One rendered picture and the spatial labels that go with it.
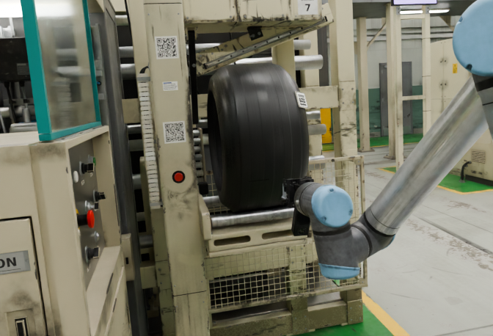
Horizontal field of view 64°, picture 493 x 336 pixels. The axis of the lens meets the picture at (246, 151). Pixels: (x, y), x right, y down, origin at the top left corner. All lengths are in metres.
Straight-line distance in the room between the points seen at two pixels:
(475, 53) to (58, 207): 0.69
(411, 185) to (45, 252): 0.73
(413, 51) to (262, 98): 11.54
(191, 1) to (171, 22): 0.31
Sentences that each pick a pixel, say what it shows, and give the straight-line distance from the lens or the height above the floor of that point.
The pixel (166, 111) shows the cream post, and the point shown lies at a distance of 1.41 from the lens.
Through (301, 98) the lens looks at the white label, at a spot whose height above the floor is 1.31.
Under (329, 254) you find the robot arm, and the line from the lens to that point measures 0.95.
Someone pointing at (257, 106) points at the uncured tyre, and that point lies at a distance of 1.28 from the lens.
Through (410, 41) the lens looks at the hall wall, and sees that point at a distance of 12.80.
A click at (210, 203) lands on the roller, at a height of 0.90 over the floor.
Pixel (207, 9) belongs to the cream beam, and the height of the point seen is 1.69.
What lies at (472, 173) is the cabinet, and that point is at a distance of 6.21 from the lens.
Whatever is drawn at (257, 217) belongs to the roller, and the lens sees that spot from 1.42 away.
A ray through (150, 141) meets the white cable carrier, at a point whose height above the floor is 1.19.
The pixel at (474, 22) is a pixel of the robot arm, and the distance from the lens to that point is 0.69.
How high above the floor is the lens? 1.31
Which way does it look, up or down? 7 degrees down
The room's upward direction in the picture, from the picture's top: 4 degrees counter-clockwise
